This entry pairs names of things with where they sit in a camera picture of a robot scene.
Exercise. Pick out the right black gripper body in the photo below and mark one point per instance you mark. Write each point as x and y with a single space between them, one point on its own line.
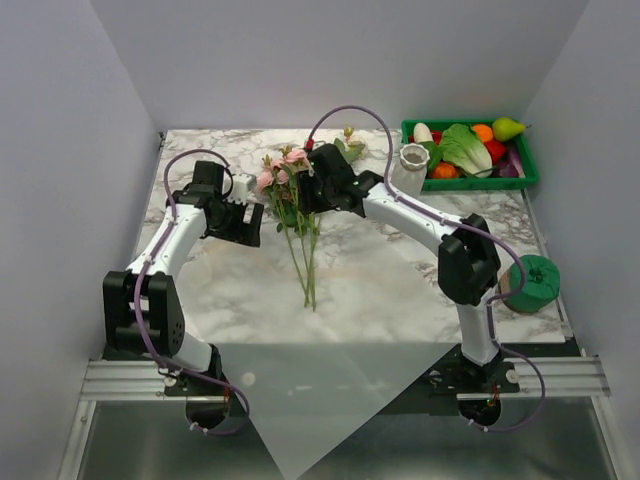
314 195

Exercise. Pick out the orange toy fruit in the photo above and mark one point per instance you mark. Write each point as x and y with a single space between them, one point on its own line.
483 132

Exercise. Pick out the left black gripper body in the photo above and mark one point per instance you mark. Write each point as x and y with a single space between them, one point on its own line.
229 223

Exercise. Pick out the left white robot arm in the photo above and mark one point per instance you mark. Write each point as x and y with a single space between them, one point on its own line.
142 310

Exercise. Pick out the green tape roll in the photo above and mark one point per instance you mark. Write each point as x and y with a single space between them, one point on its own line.
542 284

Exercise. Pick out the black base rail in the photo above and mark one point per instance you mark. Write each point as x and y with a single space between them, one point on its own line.
450 366

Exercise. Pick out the green toy cabbage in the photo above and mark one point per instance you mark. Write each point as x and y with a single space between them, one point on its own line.
462 148

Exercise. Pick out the red toy pepper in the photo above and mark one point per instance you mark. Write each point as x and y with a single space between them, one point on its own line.
496 150

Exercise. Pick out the white wrapping paper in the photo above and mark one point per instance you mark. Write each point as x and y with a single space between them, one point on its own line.
314 375

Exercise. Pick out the white toy radish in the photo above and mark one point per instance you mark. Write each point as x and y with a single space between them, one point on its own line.
422 133

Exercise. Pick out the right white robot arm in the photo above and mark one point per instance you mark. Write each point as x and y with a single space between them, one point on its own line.
467 259

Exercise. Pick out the white ribbed vase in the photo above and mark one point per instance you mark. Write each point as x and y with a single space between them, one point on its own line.
409 170

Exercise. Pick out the green toy bell pepper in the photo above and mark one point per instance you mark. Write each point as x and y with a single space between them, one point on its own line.
435 154

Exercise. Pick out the green plastic tray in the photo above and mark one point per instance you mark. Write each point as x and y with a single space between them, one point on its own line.
517 145

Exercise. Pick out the pink flower bouquet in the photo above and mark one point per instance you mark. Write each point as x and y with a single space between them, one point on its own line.
278 185

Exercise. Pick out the orange toy pumpkin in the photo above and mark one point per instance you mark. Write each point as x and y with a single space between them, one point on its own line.
444 171

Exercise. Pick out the green toy pear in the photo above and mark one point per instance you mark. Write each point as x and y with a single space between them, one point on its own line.
506 128

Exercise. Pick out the purple toy eggplant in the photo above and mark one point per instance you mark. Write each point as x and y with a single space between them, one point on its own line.
510 166

